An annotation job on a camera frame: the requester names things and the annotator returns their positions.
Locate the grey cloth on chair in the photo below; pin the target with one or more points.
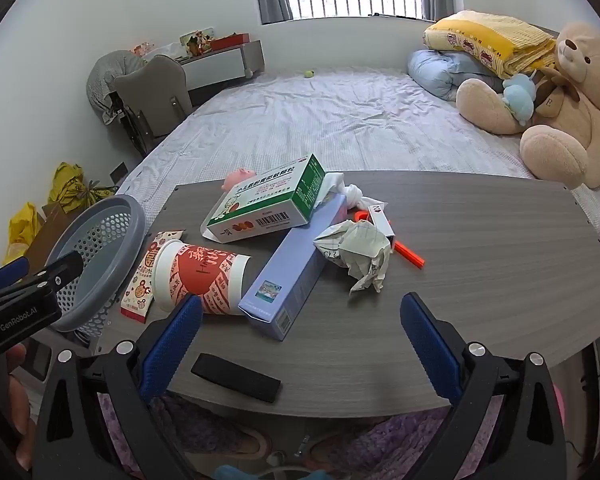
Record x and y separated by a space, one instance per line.
102 80

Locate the light blue pillow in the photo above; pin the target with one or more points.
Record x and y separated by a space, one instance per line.
440 72

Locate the illustrated tin box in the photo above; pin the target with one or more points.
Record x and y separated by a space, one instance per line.
197 42

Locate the white and grey desk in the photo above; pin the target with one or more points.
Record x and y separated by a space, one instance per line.
215 65

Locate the small blue plush toy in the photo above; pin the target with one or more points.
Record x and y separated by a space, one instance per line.
520 97

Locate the crumpled white tissue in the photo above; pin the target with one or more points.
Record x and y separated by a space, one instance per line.
352 192

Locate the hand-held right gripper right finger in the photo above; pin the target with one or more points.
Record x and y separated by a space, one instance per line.
430 345

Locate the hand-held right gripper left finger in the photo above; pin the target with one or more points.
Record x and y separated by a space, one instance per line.
172 345

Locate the person's left hand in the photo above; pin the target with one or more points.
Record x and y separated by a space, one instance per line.
20 410

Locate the folded yellow blanket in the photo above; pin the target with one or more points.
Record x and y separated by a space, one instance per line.
485 40

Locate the tied yellow plastic bag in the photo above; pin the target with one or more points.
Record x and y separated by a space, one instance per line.
72 185

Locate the flat red box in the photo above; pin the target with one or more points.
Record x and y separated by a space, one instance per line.
230 42

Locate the grey perforated plastic basket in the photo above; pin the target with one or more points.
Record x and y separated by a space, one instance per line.
105 240

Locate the crumpled white paper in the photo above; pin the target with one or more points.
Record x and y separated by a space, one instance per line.
360 247

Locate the pink toy pig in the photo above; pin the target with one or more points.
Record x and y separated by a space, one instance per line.
237 179

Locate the large beige teddy bear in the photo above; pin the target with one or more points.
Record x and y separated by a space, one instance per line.
570 125

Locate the red and white paper cup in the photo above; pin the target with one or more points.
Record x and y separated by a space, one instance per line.
205 275

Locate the long lavender cardboard box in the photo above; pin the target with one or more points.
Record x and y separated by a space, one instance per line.
290 280

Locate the orange plastic piece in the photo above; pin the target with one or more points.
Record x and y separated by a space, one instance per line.
410 256

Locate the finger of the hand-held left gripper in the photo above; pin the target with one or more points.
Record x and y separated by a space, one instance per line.
12 270
62 267

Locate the grey upholstered chair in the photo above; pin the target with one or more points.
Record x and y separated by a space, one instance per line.
150 90

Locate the brown cardboard box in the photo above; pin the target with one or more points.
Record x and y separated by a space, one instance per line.
47 232

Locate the red and white snack packet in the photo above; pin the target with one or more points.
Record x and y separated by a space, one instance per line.
140 290

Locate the bed with checked sheet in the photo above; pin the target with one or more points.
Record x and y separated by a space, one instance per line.
330 125

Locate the black rectangular pad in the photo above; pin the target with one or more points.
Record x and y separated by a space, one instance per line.
235 377

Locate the dark wall socket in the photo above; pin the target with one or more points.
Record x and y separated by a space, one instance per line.
118 173

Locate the green and white medicine box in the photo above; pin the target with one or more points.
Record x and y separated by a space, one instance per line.
260 205

